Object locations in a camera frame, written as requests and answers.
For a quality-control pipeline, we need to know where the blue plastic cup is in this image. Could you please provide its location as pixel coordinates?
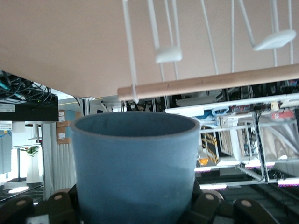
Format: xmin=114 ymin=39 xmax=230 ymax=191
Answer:
xmin=69 ymin=111 xmax=201 ymax=224

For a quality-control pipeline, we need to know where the black equipment box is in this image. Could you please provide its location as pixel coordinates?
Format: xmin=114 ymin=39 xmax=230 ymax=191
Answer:
xmin=0 ymin=92 xmax=59 ymax=122

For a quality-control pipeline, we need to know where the ceiling light bar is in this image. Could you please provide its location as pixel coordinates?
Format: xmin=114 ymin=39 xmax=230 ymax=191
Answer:
xmin=244 ymin=161 xmax=276 ymax=169
xmin=194 ymin=166 xmax=221 ymax=174
xmin=200 ymin=184 xmax=228 ymax=190
xmin=277 ymin=178 xmax=299 ymax=188

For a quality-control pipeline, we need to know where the white workbench frame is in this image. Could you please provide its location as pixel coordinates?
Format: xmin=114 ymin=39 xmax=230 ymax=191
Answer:
xmin=164 ymin=92 xmax=299 ymax=187

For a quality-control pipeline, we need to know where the white wire cup holder rack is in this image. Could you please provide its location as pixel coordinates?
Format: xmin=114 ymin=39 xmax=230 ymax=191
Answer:
xmin=116 ymin=0 xmax=299 ymax=105

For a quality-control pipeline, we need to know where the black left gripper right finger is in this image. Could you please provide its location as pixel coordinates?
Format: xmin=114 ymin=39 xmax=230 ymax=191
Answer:
xmin=184 ymin=184 xmax=281 ymax=224

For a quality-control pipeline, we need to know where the black cable tangle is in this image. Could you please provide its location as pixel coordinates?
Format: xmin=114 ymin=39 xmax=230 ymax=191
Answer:
xmin=0 ymin=70 xmax=52 ymax=104

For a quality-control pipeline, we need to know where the green potted plant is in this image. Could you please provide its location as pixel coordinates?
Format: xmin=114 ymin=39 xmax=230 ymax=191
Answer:
xmin=20 ymin=145 xmax=39 ymax=158

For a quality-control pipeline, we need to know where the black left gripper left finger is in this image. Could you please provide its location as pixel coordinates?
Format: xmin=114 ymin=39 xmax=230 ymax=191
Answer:
xmin=0 ymin=185 xmax=80 ymax=224

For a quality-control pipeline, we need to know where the yellow black striped hose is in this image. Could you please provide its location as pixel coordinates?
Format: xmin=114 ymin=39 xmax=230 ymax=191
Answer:
xmin=201 ymin=125 xmax=220 ymax=164

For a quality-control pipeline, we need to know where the cardboard box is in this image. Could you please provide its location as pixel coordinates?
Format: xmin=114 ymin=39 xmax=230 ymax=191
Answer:
xmin=56 ymin=127 xmax=72 ymax=144
xmin=57 ymin=110 xmax=81 ymax=123

